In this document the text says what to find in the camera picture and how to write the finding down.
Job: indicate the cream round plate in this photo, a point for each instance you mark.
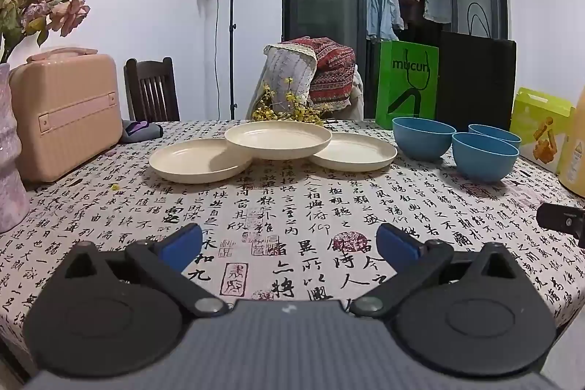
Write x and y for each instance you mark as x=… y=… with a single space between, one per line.
x=192 y=164
x=276 y=138
x=361 y=154

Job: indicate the yellow flower branch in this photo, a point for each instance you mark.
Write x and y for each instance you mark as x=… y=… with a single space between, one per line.
x=292 y=111

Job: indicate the calligraphy printed tablecloth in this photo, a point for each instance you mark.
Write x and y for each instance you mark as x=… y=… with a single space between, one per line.
x=292 y=207

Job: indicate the chair draped with blankets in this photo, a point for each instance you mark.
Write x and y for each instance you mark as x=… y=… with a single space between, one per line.
x=357 y=93

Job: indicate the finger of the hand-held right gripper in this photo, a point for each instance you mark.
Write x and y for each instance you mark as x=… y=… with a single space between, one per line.
x=560 y=218

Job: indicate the yellow thermos jug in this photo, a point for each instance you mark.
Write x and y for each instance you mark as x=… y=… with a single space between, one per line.
x=575 y=152

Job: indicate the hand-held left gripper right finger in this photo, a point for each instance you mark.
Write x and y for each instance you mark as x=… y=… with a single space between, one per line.
x=396 y=244

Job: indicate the red patterned blanket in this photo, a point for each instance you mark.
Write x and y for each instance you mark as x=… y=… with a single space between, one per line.
x=331 y=70

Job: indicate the green paper bag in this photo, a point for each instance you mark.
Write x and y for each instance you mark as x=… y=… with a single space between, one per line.
x=406 y=93

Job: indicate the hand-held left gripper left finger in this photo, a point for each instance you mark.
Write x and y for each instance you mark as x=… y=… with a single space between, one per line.
x=183 y=244

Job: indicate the pink hard suitcase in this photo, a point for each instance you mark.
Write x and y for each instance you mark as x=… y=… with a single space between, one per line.
x=64 y=116

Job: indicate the grey white knitted cloth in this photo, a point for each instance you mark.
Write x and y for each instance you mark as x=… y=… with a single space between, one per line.
x=285 y=70

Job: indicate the dark wooden chair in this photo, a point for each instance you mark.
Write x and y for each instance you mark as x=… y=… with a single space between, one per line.
x=153 y=90

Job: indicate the purple grey cloth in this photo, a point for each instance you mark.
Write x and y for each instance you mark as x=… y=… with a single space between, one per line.
x=137 y=130

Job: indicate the yellow green snack box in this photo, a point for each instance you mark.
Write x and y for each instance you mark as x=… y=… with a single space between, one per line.
x=537 y=129

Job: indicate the pink textured vase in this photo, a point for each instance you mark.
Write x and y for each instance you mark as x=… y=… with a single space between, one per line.
x=11 y=152

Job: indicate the blue bowl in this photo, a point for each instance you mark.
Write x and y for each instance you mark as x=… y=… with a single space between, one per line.
x=422 y=141
x=484 y=161
x=496 y=130

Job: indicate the black paper bag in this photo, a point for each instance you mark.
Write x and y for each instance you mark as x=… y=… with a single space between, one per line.
x=475 y=84

